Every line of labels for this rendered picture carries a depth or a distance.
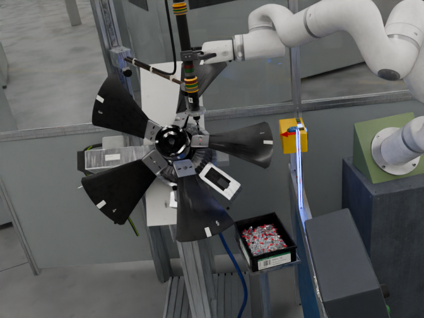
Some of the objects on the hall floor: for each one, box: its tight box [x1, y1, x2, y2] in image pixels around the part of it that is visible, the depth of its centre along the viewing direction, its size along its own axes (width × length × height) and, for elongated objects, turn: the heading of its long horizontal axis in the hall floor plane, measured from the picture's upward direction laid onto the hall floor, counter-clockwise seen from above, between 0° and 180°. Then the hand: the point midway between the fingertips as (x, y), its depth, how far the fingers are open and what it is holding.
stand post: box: [199, 239, 216, 302], centre depth 222 cm, size 4×9×115 cm, turn 101°
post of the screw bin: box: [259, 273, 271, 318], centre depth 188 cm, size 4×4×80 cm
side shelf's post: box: [206, 237, 217, 274], centre depth 248 cm, size 4×4×83 cm
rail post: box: [289, 179, 302, 305], centre depth 226 cm, size 4×4×78 cm
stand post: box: [174, 224, 213, 318], centre depth 208 cm, size 4×9×91 cm, turn 101°
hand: (187, 53), depth 148 cm, fingers closed on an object, 4 cm apart
